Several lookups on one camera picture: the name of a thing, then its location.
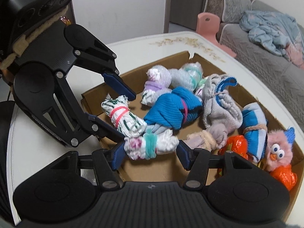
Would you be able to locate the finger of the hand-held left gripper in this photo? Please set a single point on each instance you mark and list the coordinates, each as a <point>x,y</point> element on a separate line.
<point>121,85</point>
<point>106,129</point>

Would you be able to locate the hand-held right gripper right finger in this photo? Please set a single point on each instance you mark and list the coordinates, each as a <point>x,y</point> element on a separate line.
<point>184,154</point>

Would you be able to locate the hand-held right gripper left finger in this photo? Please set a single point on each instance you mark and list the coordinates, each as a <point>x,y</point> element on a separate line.
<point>117,156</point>

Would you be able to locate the white bundle green print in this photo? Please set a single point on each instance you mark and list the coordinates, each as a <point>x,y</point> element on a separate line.
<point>128,123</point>

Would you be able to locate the white bundle teal band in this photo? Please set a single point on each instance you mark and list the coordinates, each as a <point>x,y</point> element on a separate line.
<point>163,142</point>

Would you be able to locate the brown cardboard box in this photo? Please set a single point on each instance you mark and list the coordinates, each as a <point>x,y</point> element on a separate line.
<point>166,171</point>

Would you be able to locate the white bundle purple band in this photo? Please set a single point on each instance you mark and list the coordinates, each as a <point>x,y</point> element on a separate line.
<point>156,76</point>

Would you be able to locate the pale pink sock bundle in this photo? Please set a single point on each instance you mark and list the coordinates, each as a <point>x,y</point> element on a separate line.
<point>218,135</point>

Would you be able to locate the blue sock bundle pink band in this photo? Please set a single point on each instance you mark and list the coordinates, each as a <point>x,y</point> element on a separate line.
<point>166,106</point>

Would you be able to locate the orange shiny plastic bundle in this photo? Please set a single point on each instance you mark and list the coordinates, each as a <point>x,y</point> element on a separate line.
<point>235,144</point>
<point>285,175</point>

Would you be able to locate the grey sock bundle blue trim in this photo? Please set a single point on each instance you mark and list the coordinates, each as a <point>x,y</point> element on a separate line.
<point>220,114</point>

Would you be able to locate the bubble wrap bundle green band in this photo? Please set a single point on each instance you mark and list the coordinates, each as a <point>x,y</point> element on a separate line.
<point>180,78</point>

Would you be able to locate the blue striped sock bundle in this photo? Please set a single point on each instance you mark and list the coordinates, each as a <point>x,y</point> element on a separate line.
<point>255,140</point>

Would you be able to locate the pink plush toy blue hat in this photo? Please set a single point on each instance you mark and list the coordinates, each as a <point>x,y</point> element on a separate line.
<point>277,142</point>

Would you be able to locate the pink plastic chair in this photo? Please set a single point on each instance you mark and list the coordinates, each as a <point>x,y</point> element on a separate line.
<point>209,26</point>

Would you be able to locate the dark wooden door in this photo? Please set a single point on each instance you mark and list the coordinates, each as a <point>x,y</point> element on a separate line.
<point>187,2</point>

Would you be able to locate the grey quilted sofa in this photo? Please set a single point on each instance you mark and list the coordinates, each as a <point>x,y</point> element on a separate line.
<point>261,59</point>

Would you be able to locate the pink cloth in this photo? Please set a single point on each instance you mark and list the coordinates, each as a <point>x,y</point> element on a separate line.
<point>295,57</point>

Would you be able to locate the light blue blanket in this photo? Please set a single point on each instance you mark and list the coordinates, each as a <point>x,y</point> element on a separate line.
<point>268,30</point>

